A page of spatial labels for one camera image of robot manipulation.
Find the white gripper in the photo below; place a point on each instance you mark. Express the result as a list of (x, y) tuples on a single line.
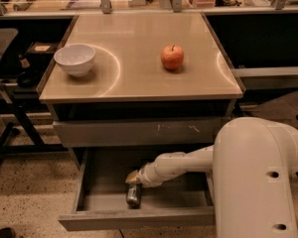
[(147, 177)]

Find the silver blue redbull can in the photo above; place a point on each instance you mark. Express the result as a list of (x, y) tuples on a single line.
[(133, 195)]

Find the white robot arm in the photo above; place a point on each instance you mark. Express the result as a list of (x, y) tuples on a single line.
[(252, 160)]

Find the closed top drawer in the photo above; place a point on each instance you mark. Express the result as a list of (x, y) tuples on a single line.
[(138, 132)]

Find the open middle drawer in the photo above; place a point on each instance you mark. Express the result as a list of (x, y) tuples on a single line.
[(100, 200)]

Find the grey drawer cabinet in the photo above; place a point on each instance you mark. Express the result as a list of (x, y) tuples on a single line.
[(128, 80)]

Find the red apple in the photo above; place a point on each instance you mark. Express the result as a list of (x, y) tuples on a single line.
[(172, 57)]

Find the white ceramic bowl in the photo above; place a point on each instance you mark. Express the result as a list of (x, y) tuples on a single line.
[(75, 60)]

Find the black office chair left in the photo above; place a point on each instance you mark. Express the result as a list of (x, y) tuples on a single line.
[(0, 93)]

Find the black shoe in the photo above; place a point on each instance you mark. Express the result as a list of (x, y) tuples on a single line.
[(7, 233)]

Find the dark bottle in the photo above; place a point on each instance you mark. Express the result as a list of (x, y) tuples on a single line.
[(29, 76)]

